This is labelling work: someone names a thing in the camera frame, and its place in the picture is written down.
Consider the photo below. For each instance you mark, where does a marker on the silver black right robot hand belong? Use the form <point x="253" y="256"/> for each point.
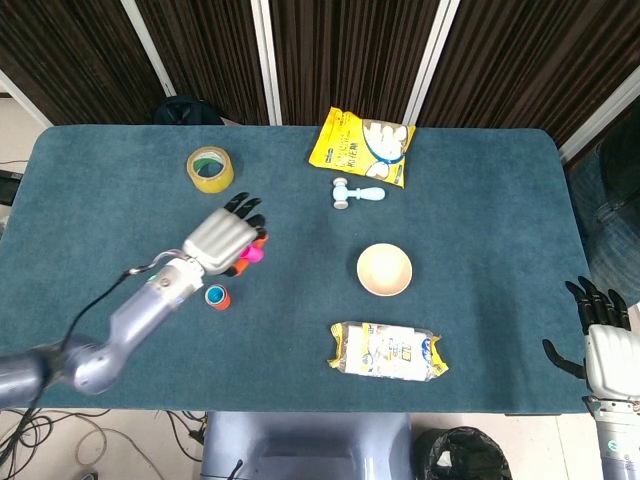
<point x="615" y="360"/>

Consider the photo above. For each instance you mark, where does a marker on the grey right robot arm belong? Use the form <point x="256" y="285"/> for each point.
<point x="620" y="440"/>

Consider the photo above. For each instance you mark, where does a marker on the white divider frame post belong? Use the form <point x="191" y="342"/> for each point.
<point x="430" y="60"/>
<point x="25" y="100"/>
<point x="150" y="50"/>
<point x="267" y="60"/>
<point x="600" y="120"/>

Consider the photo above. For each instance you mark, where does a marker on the black box device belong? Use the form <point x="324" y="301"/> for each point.
<point x="9" y="187"/>

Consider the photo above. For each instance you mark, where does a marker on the teal table cloth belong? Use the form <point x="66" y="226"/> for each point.
<point x="475" y="225"/>

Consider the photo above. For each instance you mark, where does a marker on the large orange plastic cup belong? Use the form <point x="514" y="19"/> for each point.
<point x="225" y="302"/>

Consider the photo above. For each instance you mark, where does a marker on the blue denim jeans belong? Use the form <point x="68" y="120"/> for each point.
<point x="617" y="240"/>

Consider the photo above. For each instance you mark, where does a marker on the yellow white clear food pack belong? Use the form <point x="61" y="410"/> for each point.
<point x="385" y="352"/>

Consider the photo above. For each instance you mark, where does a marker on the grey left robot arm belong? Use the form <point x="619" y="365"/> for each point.
<point x="125" y="325"/>

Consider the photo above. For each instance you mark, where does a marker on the pale blue toy hammer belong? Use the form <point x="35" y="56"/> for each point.
<point x="342" y="192"/>

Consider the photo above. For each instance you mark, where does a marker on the cyan plastic cup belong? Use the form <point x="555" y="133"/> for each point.
<point x="216" y="295"/>

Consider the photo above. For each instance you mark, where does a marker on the black trash bin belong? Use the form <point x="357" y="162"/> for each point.
<point x="460" y="455"/>

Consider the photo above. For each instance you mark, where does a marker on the dark brown divider panel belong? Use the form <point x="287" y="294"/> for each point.
<point x="350" y="50"/>
<point x="540" y="55"/>
<point x="75" y="55"/>
<point x="210" y="50"/>

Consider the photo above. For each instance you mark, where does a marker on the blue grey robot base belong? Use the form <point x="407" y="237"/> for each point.
<point x="310" y="445"/>

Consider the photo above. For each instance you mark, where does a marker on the yellow marshmallow bag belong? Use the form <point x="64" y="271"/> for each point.
<point x="345" y="145"/>

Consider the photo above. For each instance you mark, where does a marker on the yellowish packing tape roll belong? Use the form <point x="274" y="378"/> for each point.
<point x="217" y="182"/>

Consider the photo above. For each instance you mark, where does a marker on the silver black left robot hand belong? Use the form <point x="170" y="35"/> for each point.
<point x="217" y="240"/>

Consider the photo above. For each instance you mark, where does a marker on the beige bowl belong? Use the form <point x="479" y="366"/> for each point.
<point x="384" y="270"/>

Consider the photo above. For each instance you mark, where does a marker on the black backpack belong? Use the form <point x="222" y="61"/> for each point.
<point x="185" y="112"/>

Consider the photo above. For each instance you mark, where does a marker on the small pink plastic cup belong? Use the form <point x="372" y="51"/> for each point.
<point x="254" y="256"/>

